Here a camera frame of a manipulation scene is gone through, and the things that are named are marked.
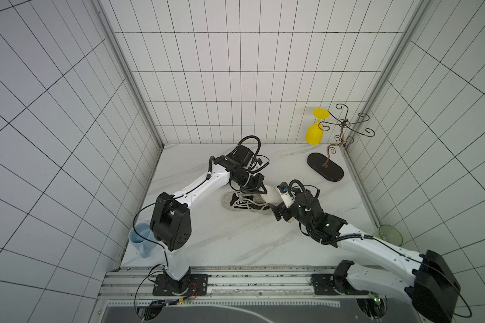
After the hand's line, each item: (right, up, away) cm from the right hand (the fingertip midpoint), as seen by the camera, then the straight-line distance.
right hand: (279, 192), depth 81 cm
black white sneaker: (-19, -5, +11) cm, 23 cm away
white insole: (-3, -1, -1) cm, 3 cm away
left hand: (-7, -1, -3) cm, 8 cm away
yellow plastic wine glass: (+19, +26, +12) cm, 35 cm away
